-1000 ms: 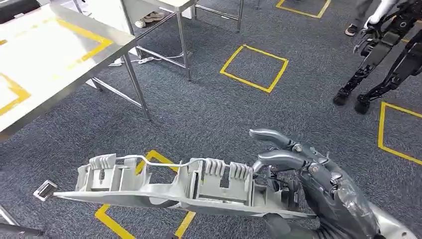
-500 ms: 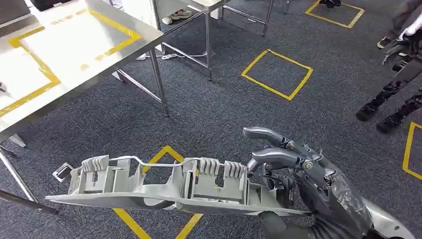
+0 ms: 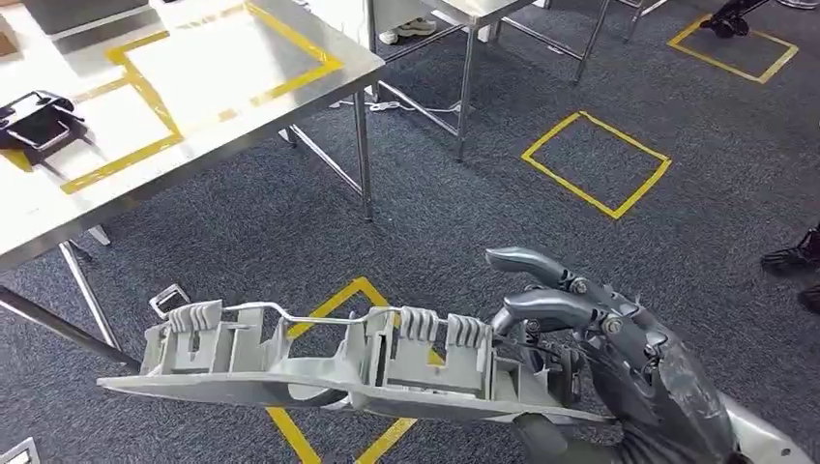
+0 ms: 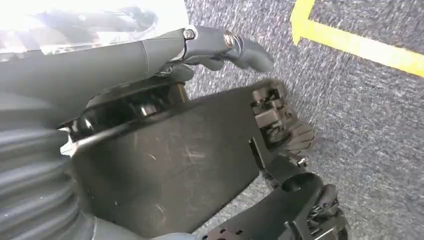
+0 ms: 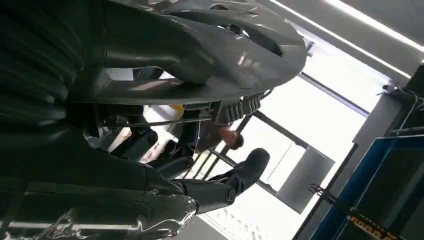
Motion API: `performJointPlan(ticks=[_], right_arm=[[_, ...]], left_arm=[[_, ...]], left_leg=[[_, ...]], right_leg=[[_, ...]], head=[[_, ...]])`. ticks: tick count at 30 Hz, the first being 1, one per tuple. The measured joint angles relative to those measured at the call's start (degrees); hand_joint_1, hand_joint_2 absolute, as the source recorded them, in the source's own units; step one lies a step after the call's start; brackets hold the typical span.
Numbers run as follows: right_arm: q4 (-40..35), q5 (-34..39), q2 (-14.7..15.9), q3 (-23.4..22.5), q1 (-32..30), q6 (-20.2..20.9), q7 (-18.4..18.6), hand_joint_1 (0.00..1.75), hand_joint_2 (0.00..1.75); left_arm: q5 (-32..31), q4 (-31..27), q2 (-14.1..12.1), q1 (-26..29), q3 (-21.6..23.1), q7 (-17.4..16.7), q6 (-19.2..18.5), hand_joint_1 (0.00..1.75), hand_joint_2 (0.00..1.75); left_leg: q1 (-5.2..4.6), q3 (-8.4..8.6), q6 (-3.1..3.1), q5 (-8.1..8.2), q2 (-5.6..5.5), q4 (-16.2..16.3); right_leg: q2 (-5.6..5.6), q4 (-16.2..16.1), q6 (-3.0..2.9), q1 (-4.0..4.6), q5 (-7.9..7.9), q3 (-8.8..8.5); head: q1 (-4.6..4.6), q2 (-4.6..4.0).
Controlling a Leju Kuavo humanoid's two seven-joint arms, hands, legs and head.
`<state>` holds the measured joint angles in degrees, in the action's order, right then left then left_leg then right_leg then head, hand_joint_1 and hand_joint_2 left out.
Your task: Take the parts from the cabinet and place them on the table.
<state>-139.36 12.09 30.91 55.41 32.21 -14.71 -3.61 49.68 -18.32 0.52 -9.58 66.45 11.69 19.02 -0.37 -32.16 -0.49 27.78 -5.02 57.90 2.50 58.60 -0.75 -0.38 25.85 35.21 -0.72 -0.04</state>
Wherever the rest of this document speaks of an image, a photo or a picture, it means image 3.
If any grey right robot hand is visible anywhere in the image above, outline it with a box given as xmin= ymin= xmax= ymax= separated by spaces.
xmin=484 ymin=246 xmax=739 ymax=464

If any long grey metal part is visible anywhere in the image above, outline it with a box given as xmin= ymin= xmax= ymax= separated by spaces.
xmin=96 ymin=297 xmax=618 ymax=428

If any white cable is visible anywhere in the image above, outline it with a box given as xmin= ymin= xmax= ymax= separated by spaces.
xmin=330 ymin=97 xmax=464 ymax=118

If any grey metal tray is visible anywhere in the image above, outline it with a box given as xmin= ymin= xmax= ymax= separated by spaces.
xmin=22 ymin=0 xmax=155 ymax=41

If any short yellow tape strip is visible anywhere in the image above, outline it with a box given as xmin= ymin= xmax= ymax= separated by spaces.
xmin=0 ymin=148 xmax=35 ymax=174

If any yellow floor tape square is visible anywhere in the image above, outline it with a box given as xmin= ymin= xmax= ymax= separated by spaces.
xmin=665 ymin=13 xmax=801 ymax=86
xmin=520 ymin=109 xmax=673 ymax=221
xmin=264 ymin=276 xmax=450 ymax=464

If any bare steel table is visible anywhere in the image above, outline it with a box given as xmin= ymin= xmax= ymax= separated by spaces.
xmin=365 ymin=0 xmax=611 ymax=163

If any grey metal frame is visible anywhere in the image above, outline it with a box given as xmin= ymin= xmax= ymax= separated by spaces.
xmin=0 ymin=437 xmax=42 ymax=464

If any yellow tape outline on table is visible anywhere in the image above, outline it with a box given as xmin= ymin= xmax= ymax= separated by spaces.
xmin=59 ymin=1 xmax=345 ymax=195

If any black metal part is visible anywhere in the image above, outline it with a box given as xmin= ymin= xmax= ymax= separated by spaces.
xmin=0 ymin=89 xmax=89 ymax=166

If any steel table with yellow tape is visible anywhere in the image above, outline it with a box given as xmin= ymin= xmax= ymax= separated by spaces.
xmin=0 ymin=0 xmax=387 ymax=374

